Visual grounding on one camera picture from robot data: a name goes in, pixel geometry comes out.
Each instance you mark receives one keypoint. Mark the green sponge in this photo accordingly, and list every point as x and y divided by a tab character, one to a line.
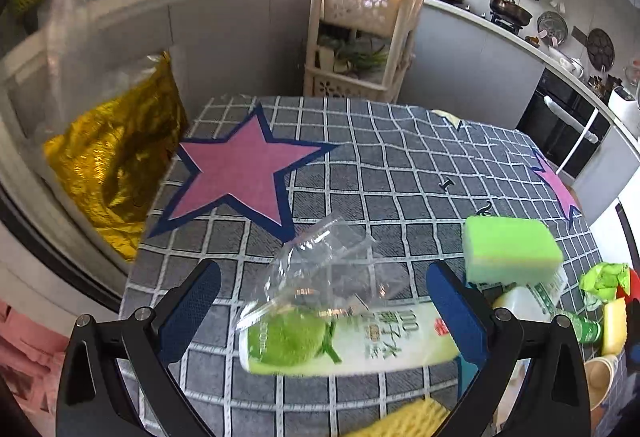
509	250

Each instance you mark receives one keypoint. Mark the green cap plastic bottle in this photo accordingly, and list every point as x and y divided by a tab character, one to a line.
534	304

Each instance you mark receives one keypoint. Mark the cream plastic shelf rack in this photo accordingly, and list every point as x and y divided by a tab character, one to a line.
360	48

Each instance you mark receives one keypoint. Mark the gold foil bag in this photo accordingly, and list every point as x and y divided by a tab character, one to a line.
111	160

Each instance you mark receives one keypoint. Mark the paper cup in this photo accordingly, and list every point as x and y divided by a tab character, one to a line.
600	375

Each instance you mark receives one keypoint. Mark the green wrapper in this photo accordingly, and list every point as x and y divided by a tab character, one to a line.
604	280

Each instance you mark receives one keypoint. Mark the crushed clear plastic bottle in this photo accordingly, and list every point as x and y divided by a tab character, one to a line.
331	270

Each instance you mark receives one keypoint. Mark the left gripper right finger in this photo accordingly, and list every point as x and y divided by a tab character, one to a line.
553	400

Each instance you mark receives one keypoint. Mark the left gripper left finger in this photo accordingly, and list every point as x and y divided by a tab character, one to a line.
92	398

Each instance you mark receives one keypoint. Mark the grey checked tablecloth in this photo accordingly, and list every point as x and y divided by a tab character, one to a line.
407	177

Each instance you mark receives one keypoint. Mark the yellow ridged sponge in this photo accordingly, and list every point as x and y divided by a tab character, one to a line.
421	418

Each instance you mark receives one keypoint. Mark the black built-in oven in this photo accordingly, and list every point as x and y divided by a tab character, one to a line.
554	120

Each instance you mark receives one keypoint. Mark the white green drink bottle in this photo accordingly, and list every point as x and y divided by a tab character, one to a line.
298	342

